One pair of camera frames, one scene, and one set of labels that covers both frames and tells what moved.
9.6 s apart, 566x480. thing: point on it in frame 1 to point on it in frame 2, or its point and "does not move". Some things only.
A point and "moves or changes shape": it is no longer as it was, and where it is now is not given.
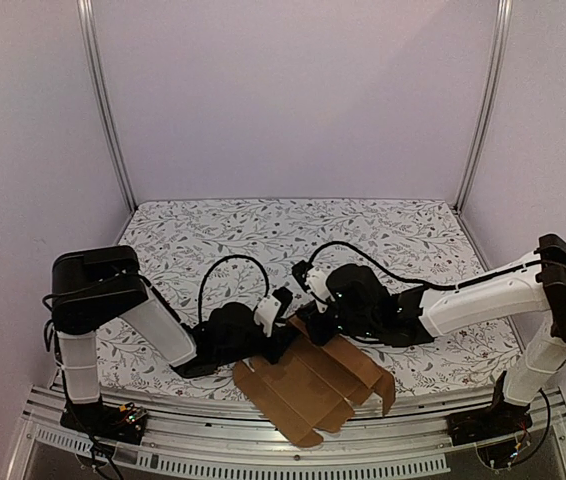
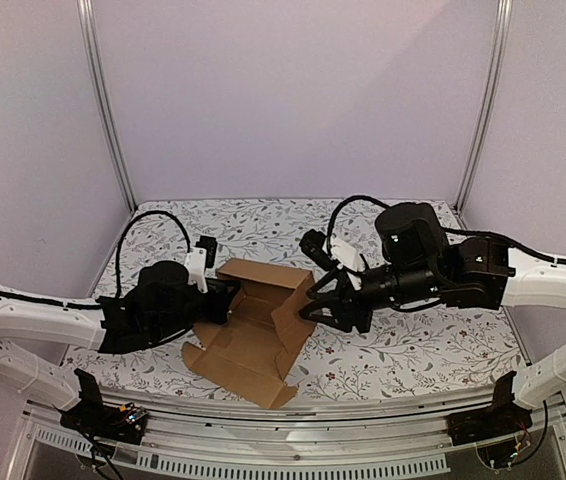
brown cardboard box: (311, 388) moves or changes shape
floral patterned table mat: (204, 255) does not move
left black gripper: (279, 344) to (221, 299)
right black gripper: (316, 320) to (349, 298)
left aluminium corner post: (90, 26) does not move
